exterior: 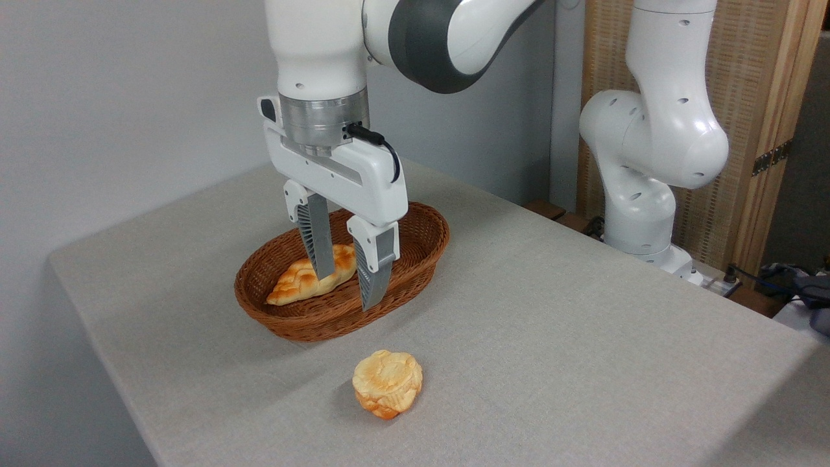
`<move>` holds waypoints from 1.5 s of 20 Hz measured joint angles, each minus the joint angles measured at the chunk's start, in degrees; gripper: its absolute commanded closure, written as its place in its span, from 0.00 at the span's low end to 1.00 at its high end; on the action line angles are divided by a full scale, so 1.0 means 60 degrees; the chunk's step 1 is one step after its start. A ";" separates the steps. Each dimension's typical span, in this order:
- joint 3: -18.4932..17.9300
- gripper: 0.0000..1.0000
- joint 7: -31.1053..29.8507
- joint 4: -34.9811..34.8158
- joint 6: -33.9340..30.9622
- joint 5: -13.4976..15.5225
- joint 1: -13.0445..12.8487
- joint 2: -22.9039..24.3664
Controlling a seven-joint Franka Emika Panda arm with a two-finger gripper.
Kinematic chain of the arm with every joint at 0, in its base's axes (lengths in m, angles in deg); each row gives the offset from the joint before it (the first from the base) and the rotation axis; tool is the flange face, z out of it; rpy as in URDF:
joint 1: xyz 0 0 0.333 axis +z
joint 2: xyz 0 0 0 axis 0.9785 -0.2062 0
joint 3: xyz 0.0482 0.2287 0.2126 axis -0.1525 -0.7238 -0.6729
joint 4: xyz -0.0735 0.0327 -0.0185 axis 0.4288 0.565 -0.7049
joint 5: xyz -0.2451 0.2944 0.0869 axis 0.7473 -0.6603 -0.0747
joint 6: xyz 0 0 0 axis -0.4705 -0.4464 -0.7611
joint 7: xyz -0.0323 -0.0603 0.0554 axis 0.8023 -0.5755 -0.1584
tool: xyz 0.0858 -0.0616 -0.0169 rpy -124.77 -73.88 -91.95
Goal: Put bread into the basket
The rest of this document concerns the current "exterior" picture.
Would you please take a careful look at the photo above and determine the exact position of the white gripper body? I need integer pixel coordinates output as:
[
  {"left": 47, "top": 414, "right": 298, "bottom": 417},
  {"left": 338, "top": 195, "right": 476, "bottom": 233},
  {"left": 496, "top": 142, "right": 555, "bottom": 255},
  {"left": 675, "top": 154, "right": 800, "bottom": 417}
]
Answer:
[{"left": 257, "top": 95, "right": 409, "bottom": 228}]

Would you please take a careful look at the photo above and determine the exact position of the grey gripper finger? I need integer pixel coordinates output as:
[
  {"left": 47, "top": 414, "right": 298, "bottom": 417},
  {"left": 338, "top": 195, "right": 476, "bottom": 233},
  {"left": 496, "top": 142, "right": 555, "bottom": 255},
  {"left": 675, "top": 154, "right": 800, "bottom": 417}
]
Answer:
[
  {"left": 346, "top": 215, "right": 400, "bottom": 311},
  {"left": 283, "top": 180, "right": 337, "bottom": 281}
]

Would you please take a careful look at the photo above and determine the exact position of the round golden bread bun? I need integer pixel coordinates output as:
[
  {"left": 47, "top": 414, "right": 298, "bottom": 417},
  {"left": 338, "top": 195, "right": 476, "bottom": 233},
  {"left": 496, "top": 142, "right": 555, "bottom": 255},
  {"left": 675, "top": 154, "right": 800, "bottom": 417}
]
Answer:
[{"left": 352, "top": 350, "right": 423, "bottom": 420}]

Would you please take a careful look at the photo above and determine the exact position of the golden croissant bread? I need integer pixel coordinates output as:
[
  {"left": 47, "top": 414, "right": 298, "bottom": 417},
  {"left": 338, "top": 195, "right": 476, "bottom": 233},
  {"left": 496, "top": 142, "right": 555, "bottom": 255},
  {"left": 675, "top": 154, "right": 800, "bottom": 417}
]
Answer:
[{"left": 265, "top": 244, "right": 357, "bottom": 306}]

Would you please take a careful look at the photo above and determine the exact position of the brown wicker oval basket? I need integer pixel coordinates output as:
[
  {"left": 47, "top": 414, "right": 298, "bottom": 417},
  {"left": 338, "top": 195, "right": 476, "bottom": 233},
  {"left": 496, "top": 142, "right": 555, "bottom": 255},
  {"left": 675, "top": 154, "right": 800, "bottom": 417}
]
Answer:
[{"left": 234, "top": 201, "right": 450, "bottom": 342}]

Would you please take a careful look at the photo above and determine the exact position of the grey tablecloth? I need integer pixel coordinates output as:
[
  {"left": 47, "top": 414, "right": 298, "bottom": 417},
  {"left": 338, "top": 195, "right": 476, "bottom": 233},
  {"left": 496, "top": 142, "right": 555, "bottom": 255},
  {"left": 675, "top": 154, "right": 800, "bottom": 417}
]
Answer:
[{"left": 49, "top": 159, "right": 830, "bottom": 467}]

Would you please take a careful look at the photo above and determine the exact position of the wooden woven folding screen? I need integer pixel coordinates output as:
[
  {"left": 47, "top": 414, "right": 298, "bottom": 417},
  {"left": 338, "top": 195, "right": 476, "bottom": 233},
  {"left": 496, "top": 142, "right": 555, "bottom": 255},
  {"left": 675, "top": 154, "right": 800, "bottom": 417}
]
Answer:
[{"left": 576, "top": 0, "right": 830, "bottom": 280}]

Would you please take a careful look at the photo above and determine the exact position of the dark metal screen hinge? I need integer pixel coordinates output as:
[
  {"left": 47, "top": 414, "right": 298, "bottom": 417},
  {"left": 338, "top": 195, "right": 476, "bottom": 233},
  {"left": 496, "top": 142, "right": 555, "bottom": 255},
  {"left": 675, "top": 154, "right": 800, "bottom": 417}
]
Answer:
[{"left": 752, "top": 139, "right": 793, "bottom": 177}]

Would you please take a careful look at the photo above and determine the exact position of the grey blue fabric bundle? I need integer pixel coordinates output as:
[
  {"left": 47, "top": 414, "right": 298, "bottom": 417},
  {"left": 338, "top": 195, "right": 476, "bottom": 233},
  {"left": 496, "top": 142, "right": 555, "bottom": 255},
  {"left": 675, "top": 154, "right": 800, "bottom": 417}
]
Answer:
[{"left": 759, "top": 261, "right": 830, "bottom": 336}]

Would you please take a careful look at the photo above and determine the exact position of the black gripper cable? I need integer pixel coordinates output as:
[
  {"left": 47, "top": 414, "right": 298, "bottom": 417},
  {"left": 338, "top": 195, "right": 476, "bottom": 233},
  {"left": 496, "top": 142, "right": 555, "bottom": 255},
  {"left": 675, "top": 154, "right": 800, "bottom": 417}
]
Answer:
[{"left": 347, "top": 122, "right": 401, "bottom": 184}]

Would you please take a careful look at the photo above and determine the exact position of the black power cable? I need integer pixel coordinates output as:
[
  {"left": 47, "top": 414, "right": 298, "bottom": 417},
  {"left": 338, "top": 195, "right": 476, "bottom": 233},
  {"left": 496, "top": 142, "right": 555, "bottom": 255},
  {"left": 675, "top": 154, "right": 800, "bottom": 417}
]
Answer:
[{"left": 725, "top": 263, "right": 808, "bottom": 300}]

